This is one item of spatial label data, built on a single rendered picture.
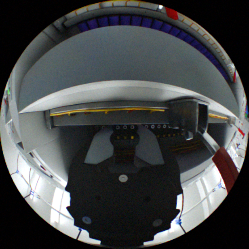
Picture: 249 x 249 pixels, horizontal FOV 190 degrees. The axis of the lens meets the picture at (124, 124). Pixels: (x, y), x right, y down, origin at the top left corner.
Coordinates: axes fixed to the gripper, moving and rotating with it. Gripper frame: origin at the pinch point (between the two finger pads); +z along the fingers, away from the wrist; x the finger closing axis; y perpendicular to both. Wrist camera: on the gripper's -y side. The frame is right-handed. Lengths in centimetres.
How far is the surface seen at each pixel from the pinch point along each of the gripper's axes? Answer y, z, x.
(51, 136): -0.3, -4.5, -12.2
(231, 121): -3.9, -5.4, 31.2
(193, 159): 14.5, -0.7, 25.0
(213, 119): -2.7, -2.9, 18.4
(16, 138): -2.4, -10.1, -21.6
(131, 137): 8.3, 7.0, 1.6
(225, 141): 7.4, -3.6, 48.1
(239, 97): -16, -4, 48
